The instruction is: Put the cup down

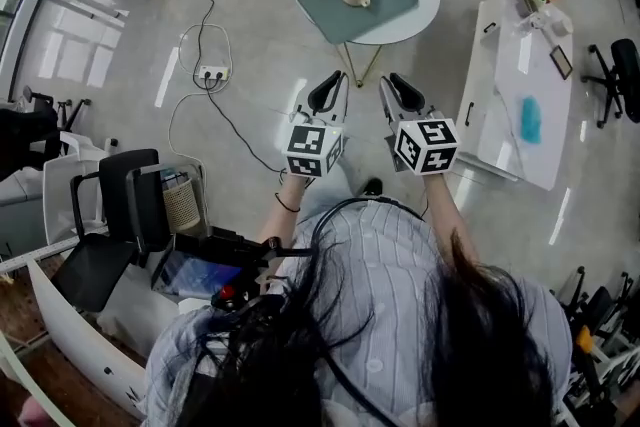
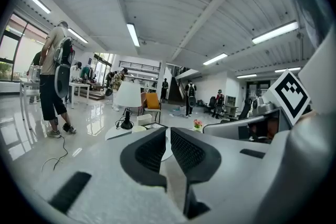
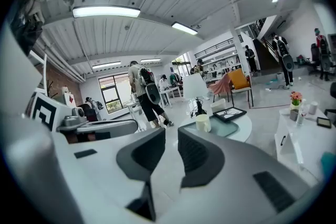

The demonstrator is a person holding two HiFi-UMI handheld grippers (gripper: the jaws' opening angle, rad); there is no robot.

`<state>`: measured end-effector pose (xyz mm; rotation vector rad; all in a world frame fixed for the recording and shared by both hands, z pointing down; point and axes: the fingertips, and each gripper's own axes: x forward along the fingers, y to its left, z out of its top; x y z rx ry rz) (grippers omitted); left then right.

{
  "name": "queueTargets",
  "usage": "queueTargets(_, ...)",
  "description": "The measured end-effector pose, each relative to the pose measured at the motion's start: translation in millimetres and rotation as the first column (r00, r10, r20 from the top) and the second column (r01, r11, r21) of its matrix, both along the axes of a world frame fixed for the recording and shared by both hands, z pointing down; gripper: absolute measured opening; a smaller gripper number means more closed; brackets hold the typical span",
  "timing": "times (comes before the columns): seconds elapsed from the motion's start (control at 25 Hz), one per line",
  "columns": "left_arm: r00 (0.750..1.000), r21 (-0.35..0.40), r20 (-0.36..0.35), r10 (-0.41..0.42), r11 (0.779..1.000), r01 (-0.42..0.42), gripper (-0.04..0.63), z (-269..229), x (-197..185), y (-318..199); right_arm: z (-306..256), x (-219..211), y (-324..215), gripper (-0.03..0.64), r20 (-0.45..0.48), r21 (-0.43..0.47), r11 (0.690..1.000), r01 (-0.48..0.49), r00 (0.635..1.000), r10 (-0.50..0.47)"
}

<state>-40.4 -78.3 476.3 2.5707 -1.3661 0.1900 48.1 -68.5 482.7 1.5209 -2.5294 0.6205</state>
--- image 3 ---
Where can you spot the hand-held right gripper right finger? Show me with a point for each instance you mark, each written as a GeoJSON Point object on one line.
{"type": "Point", "coordinates": [236, 170]}

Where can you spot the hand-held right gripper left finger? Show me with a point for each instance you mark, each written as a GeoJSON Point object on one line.
{"type": "Point", "coordinates": [110, 181]}

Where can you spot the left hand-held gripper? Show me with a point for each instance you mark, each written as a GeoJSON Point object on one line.
{"type": "Point", "coordinates": [47, 110]}

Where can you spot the cream cup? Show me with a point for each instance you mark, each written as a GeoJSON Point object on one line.
{"type": "Point", "coordinates": [203, 123]}

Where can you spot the white side table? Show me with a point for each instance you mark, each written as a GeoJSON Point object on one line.
{"type": "Point", "coordinates": [132, 106]}

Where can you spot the black framed window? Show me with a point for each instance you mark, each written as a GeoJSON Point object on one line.
{"type": "Point", "coordinates": [115, 91]}

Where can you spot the round white table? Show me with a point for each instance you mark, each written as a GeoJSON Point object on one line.
{"type": "Point", "coordinates": [244, 126]}

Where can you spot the small white box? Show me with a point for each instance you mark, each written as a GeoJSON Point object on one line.
{"type": "Point", "coordinates": [218, 105]}

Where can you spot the low white table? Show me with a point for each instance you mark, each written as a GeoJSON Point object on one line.
{"type": "Point", "coordinates": [173, 90]}

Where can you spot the white marble cabinet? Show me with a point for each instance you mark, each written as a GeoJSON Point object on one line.
{"type": "Point", "coordinates": [309, 139]}

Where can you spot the small grey box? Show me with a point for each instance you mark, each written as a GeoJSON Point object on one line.
{"type": "Point", "coordinates": [294, 115]}

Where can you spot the clear bottle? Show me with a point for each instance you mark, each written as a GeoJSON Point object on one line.
{"type": "Point", "coordinates": [301, 115]}

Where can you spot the pink cloth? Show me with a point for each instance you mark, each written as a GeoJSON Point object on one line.
{"type": "Point", "coordinates": [220, 85]}

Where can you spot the white table lamp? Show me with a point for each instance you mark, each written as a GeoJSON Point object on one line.
{"type": "Point", "coordinates": [194, 86]}

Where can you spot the orange chair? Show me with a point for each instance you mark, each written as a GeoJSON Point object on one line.
{"type": "Point", "coordinates": [239, 78]}

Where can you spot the white flower pot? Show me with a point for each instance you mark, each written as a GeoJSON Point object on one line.
{"type": "Point", "coordinates": [295, 99]}

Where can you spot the teal cloth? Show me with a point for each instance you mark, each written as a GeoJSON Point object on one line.
{"type": "Point", "coordinates": [329, 165]}

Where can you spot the white jar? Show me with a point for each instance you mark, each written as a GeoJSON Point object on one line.
{"type": "Point", "coordinates": [313, 108]}

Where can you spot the black office chair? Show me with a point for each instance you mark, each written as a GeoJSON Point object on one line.
{"type": "Point", "coordinates": [331, 115]}

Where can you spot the black staircase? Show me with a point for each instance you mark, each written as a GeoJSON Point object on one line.
{"type": "Point", "coordinates": [265, 49]}

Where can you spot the black deer picture frame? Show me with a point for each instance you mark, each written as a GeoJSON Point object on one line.
{"type": "Point", "coordinates": [230, 114]}

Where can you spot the small dark picture frame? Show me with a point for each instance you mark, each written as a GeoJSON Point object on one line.
{"type": "Point", "coordinates": [324, 122]}

